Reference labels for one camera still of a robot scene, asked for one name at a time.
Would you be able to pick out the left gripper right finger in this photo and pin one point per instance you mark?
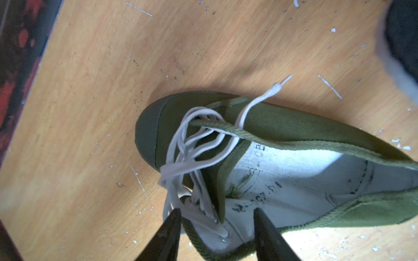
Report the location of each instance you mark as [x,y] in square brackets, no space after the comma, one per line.
[269,243]

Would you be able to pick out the green shoe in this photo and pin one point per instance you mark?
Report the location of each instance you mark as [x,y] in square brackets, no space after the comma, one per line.
[221,156]

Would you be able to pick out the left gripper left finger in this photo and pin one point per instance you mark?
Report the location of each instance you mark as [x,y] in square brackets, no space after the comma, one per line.
[164,244]

